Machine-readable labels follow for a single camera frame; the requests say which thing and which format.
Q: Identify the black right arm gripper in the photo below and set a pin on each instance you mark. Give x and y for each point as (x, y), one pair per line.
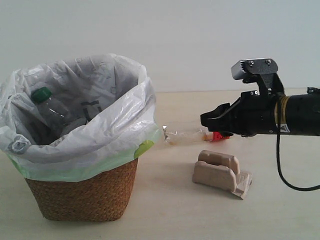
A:
(251, 114)

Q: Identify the beige moulded pulp cardboard piece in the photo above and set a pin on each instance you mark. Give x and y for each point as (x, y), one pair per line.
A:
(222, 171)

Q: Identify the clear bottle green label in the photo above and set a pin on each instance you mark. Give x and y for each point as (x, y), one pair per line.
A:
(59, 118)

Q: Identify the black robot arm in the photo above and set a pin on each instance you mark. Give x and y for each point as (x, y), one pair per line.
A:
(297, 115)

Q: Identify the white green plastic bin liner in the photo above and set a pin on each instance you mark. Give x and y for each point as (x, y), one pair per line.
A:
(112, 93)

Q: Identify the woven wicker waste basket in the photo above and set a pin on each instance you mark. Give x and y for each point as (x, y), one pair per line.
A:
(102, 198)

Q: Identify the clear bottle red label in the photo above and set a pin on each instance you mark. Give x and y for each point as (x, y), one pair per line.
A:
(185, 133)

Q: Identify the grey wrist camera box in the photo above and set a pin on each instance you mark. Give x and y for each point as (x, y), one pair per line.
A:
(248, 67)

